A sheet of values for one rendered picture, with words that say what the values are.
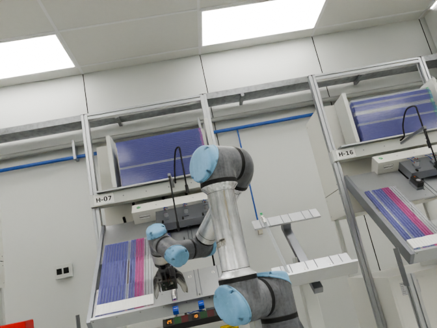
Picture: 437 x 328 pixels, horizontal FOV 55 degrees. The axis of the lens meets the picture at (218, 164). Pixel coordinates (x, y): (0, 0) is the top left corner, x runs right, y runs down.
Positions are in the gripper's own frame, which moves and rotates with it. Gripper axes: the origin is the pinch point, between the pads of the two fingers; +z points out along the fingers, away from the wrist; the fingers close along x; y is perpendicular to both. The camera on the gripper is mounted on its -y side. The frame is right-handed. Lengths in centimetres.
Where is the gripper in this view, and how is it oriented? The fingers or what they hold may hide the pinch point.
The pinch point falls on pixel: (172, 293)
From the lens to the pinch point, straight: 181.6
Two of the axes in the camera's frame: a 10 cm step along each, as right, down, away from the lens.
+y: 1.6, 4.5, -8.8
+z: 1.3, 8.8, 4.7
